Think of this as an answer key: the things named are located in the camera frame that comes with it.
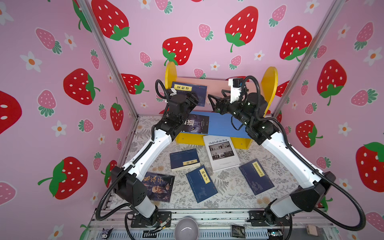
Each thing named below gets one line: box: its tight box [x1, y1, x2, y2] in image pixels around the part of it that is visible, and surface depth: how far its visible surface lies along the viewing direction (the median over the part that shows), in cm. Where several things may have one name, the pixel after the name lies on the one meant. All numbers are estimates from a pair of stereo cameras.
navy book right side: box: [238, 158, 275, 196], surface depth 89 cm
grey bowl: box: [174, 217, 199, 240], surface depth 71 cm
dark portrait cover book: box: [141, 172, 175, 203], surface depth 85 cm
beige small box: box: [305, 223, 319, 237], surface depth 71 cm
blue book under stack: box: [169, 148, 201, 172], surface depth 97 cm
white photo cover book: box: [203, 135, 241, 172], surface depth 97 cm
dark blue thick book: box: [172, 81, 208, 107], surface depth 76 cm
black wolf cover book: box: [180, 113, 210, 134], surface depth 97 cm
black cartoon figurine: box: [101, 227, 114, 240], surface depth 70 cm
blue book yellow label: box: [185, 165, 218, 204], surface depth 87 cm
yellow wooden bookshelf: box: [165, 62, 278, 149], surface depth 61 cm
